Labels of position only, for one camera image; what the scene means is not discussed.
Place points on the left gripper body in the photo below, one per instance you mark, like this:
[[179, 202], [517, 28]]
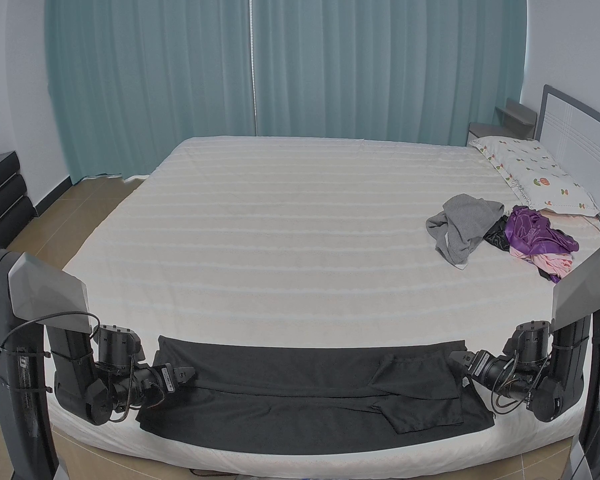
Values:
[[152, 383]]

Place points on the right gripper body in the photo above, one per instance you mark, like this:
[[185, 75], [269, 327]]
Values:
[[487, 370]]

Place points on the black T-shirt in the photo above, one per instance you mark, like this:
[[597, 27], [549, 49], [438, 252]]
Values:
[[290, 393]]

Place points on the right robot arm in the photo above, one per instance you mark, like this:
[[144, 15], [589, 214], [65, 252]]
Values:
[[575, 348]]

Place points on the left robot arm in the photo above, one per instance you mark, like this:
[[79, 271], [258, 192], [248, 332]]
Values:
[[25, 368]]

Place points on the bed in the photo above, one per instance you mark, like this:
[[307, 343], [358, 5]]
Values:
[[280, 243]]

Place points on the pink garment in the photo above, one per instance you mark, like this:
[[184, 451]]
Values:
[[550, 264]]

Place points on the shiny black garment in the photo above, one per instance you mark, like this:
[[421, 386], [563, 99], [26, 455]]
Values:
[[496, 235]]

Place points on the grey garment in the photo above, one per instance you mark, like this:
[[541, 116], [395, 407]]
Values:
[[465, 228]]

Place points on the purple satin garment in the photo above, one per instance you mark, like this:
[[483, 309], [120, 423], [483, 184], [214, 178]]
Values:
[[530, 230]]

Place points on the pale pink pillow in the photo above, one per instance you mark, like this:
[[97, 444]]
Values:
[[575, 216]]

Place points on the white printed pillow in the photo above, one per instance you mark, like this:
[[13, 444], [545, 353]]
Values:
[[535, 173]]

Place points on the black chest of drawers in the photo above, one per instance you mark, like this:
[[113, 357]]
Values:
[[2, 203]]

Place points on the grey bedside table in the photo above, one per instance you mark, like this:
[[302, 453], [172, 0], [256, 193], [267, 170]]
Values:
[[510, 123]]

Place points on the blue-green curtain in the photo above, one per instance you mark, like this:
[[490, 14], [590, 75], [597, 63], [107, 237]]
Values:
[[390, 53], [150, 68]]

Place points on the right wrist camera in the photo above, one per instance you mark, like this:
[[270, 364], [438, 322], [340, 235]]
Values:
[[512, 343]]

